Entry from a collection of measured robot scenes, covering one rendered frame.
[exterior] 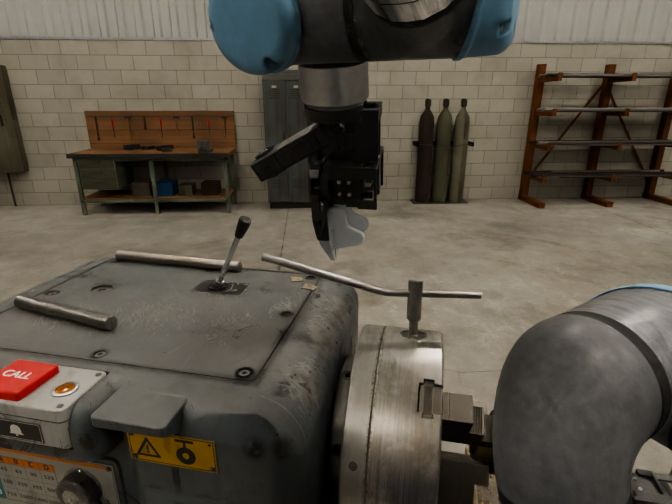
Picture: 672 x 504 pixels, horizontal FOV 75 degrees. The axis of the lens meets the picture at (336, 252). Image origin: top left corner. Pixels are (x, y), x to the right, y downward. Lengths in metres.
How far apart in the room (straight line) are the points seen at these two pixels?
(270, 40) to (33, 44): 7.83
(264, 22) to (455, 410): 0.50
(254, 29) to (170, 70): 7.07
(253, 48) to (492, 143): 7.47
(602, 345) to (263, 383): 0.36
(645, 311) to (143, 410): 0.50
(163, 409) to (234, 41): 0.38
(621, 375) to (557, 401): 0.05
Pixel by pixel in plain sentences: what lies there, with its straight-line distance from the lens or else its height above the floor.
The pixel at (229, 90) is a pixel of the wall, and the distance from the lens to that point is 7.24.
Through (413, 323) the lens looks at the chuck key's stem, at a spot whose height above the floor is 1.25.
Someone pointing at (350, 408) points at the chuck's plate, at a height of 1.19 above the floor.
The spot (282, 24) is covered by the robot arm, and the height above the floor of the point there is 1.63.
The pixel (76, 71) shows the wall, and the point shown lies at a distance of 7.89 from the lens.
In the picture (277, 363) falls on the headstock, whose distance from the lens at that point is 0.59.
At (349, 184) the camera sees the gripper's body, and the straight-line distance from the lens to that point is 0.52.
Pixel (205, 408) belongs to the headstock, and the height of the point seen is 1.25.
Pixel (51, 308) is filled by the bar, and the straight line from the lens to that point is 0.81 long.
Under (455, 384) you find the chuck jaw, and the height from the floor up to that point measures 1.11.
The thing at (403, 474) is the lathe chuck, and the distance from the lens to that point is 0.62.
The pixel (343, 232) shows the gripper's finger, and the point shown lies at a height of 1.42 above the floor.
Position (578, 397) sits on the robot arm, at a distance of 0.37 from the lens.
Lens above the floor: 1.57
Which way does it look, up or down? 19 degrees down
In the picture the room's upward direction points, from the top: straight up
